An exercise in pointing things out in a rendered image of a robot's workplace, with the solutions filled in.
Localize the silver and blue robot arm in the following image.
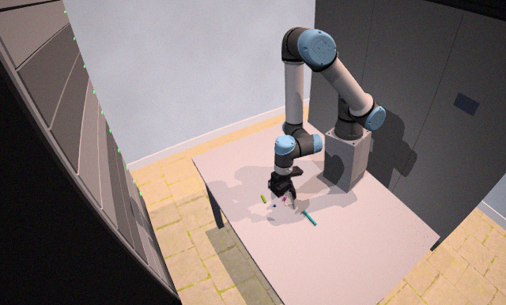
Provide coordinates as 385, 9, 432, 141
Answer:
274, 27, 386, 178

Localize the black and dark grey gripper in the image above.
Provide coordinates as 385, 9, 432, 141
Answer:
268, 171, 296, 210

